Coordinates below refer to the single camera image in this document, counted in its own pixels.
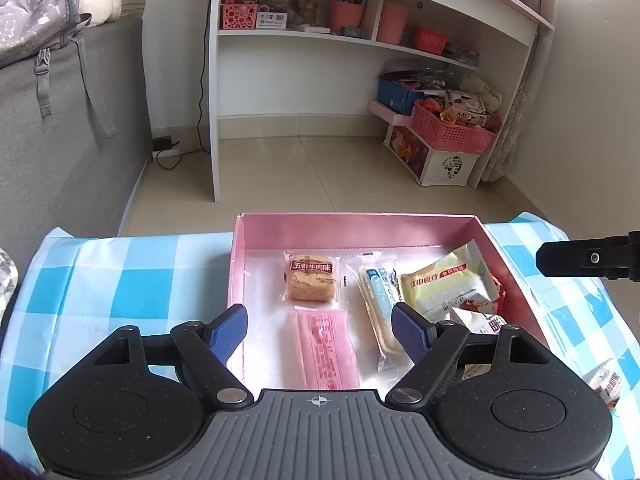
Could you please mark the pink cardboard box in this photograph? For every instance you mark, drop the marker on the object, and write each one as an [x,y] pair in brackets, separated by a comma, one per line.
[350,232]

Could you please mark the grey patterned backpack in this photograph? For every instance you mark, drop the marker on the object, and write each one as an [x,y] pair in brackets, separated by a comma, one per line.
[30,10]

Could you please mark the white and brown toy box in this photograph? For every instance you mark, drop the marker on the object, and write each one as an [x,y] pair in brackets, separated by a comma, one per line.
[465,105]

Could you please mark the white shelf unit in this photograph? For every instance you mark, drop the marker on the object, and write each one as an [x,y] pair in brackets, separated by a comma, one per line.
[300,75]

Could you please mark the blue checked tablecloth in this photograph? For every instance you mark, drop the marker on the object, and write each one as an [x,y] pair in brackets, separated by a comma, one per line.
[125,280]

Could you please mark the pale yellow snack packet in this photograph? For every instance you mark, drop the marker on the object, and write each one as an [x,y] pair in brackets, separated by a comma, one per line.
[440,285]

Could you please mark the clear toy container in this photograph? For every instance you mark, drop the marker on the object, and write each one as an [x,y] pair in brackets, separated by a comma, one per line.
[306,7]

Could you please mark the small white labelled box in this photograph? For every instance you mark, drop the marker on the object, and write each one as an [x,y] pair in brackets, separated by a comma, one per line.
[272,20]

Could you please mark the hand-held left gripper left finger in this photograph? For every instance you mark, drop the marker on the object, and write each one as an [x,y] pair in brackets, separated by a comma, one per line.
[230,332]

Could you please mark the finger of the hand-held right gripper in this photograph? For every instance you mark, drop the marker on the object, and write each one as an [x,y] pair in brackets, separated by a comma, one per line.
[575,257]

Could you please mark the round white plush toy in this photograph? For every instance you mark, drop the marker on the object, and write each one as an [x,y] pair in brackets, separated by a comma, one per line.
[102,5]

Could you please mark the lace curtain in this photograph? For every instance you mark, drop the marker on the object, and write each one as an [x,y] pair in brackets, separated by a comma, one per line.
[520,125]

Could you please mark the pink pen cup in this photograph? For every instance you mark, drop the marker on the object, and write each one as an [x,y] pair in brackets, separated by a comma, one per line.
[345,16]

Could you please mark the large pink plastic basket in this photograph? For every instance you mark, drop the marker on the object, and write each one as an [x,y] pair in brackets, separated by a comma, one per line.
[450,135]

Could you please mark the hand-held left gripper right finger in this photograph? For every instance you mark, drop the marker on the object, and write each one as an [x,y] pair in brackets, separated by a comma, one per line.
[410,332]

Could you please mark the small red basket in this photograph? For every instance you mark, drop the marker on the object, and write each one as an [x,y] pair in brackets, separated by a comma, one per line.
[430,41]

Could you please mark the blue storage box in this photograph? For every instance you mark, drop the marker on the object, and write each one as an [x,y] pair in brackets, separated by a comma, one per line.
[395,95]

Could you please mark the plain pink cup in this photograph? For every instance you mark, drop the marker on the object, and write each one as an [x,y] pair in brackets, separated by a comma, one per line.
[392,22]

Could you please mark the clear cream roll packet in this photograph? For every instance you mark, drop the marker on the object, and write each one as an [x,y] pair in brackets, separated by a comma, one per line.
[377,305]

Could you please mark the grey checked cushion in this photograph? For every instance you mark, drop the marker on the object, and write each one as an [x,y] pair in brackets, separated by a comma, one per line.
[7,280]

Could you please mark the clear biscuit packet red label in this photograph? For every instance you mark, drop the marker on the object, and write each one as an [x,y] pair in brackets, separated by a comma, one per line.
[310,280]

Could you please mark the small pink perforated basket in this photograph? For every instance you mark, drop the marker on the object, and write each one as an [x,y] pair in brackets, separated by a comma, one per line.
[240,16]

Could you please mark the white cutout storage box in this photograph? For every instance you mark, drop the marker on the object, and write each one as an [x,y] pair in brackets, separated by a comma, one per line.
[450,170]

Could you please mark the pink snack packet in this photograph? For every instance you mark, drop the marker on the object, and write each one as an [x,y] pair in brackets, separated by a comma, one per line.
[325,350]

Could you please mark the small white nut packet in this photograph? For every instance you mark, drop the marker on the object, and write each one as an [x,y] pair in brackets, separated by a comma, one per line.
[607,382]

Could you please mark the large white nut packet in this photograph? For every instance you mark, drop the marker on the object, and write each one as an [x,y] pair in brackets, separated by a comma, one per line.
[480,322]

